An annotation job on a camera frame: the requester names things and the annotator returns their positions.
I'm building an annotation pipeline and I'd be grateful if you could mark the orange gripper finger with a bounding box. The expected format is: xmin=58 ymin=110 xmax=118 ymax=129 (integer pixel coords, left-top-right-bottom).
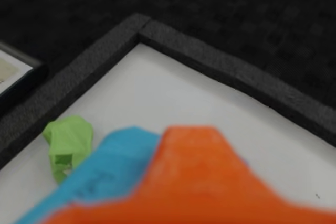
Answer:
xmin=44 ymin=126 xmax=336 ymax=224

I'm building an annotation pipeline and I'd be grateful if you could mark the blue paper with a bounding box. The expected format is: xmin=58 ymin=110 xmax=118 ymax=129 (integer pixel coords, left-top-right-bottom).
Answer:
xmin=13 ymin=126 xmax=162 ymax=224

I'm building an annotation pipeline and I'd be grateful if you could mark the long grey foam border strip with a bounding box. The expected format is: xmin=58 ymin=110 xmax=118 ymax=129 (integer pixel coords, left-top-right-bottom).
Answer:
xmin=136 ymin=19 xmax=336 ymax=149
xmin=0 ymin=13 xmax=152 ymax=171

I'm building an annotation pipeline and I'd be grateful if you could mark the green crumpled paper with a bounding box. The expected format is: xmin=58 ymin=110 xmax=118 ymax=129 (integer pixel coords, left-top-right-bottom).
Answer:
xmin=43 ymin=115 xmax=95 ymax=185

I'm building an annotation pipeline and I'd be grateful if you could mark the white side table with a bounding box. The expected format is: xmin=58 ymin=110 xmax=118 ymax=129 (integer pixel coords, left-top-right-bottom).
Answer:
xmin=0 ymin=40 xmax=49 ymax=116

